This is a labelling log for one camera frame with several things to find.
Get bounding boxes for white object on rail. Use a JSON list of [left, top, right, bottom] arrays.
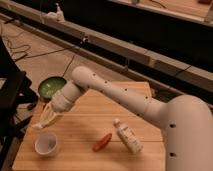
[[46, 4, 65, 22]]

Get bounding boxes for black metal stand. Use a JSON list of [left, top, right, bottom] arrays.
[[0, 36, 38, 171]]

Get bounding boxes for wooden rail beam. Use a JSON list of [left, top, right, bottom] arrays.
[[0, 0, 213, 94]]

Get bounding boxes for green bowl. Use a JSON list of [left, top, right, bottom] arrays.
[[38, 76, 67, 99]]

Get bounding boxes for white ceramic cup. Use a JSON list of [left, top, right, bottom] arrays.
[[34, 132, 59, 157]]

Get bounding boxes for white plastic bottle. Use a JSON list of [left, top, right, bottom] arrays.
[[113, 118, 143, 154]]

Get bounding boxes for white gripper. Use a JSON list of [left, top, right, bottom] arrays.
[[32, 88, 78, 130]]

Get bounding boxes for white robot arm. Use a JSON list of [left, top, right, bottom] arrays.
[[34, 66, 213, 171]]

